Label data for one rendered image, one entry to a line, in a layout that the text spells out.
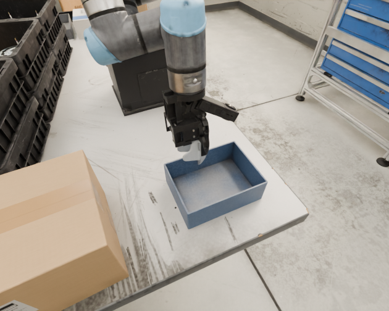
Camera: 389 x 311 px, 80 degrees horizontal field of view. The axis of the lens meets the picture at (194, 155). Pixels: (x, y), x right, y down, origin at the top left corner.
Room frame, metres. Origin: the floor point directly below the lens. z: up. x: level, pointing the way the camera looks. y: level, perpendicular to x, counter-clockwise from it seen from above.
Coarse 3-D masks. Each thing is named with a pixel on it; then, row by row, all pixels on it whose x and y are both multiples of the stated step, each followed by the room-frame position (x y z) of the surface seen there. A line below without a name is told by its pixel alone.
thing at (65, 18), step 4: (60, 16) 1.54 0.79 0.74; (64, 16) 1.55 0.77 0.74; (68, 16) 1.55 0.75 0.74; (64, 20) 1.54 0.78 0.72; (68, 20) 1.55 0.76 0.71; (64, 24) 1.52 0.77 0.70; (68, 24) 1.52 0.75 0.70; (68, 28) 1.45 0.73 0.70; (72, 28) 1.44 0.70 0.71; (68, 32) 1.30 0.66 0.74; (72, 32) 1.36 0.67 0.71; (68, 36) 1.30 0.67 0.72; (72, 36) 1.31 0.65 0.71
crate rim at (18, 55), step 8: (0, 24) 0.85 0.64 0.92; (32, 24) 0.83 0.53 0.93; (40, 24) 0.87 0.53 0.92; (32, 32) 0.77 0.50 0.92; (24, 40) 0.70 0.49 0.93; (32, 40) 0.75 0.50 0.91; (16, 48) 0.64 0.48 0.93; (24, 48) 0.67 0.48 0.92; (0, 56) 0.60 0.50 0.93; (8, 56) 0.60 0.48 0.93; (16, 56) 0.61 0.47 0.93; (24, 56) 0.64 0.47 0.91; (16, 64) 0.60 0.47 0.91
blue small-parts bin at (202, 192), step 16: (224, 144) 0.43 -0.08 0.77; (176, 160) 0.38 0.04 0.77; (192, 160) 0.40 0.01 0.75; (208, 160) 0.42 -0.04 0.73; (224, 160) 0.44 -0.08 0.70; (240, 160) 0.41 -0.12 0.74; (176, 176) 0.38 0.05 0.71; (192, 176) 0.38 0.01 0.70; (208, 176) 0.38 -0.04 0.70; (224, 176) 0.38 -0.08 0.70; (240, 176) 0.38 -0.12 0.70; (256, 176) 0.34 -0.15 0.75; (176, 192) 0.29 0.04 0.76; (192, 192) 0.33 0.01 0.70; (208, 192) 0.33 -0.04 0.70; (224, 192) 0.33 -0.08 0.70; (240, 192) 0.29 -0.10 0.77; (256, 192) 0.30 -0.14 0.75; (192, 208) 0.28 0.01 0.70; (208, 208) 0.25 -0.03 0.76; (224, 208) 0.27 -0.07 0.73; (192, 224) 0.24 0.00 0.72
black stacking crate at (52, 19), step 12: (12, 0) 1.13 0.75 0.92; (24, 0) 1.14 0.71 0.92; (36, 0) 1.15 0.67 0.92; (0, 12) 1.11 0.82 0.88; (12, 12) 1.12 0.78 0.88; (24, 12) 1.13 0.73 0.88; (48, 24) 0.97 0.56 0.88; (60, 24) 1.14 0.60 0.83; (48, 36) 0.93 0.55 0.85; (48, 48) 0.89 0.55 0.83
